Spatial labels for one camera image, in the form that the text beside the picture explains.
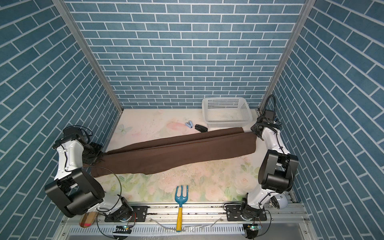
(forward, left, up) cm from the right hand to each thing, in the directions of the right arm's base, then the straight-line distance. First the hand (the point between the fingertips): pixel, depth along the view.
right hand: (258, 127), depth 92 cm
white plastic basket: (+25, +17, -14) cm, 34 cm away
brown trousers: (-12, +32, -8) cm, 35 cm away
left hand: (-25, +88, +1) cm, 92 cm away
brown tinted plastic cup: (-54, +85, -9) cm, 101 cm away
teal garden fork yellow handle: (-42, +43, -13) cm, 62 cm away
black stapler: (+7, +36, -13) cm, 39 cm away
